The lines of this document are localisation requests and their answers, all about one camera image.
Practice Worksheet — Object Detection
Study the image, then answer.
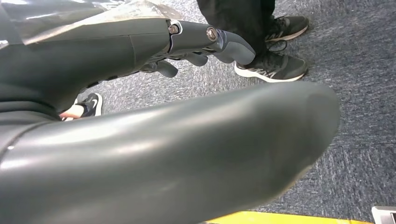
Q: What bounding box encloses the yellow floor strip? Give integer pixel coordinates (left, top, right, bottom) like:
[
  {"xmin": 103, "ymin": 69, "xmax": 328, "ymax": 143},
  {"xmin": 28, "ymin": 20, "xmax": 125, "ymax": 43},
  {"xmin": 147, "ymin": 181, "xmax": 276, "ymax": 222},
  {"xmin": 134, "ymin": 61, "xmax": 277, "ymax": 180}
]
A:
[{"xmin": 205, "ymin": 211, "xmax": 375, "ymax": 224}]

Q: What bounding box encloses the dark blue carpet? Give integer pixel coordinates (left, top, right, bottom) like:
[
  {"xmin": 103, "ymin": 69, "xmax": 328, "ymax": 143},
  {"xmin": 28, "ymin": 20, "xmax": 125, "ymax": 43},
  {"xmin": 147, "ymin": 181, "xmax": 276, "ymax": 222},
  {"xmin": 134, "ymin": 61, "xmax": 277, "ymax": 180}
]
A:
[{"xmin": 76, "ymin": 0, "xmax": 396, "ymax": 223}]

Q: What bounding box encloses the silver floor socket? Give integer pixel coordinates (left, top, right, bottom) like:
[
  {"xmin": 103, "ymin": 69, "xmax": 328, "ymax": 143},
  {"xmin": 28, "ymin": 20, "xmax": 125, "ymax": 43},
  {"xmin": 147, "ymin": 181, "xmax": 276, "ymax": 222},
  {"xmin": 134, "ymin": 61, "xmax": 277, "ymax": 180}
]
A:
[{"xmin": 371, "ymin": 206, "xmax": 396, "ymax": 224}]

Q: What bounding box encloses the person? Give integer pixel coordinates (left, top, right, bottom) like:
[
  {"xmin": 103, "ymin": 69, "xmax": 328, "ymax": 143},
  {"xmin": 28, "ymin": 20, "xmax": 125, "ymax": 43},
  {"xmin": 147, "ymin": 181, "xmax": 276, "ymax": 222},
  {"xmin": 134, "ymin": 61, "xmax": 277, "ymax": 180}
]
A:
[
  {"xmin": 58, "ymin": 92, "xmax": 104, "ymax": 122},
  {"xmin": 197, "ymin": 0, "xmax": 310, "ymax": 84}
]

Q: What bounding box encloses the clear plastic film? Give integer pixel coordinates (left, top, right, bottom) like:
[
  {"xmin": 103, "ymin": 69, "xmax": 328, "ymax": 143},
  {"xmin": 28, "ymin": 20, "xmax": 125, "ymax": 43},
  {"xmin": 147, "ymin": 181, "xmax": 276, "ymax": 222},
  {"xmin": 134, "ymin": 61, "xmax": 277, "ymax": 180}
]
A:
[{"xmin": 0, "ymin": 0, "xmax": 184, "ymax": 46}]

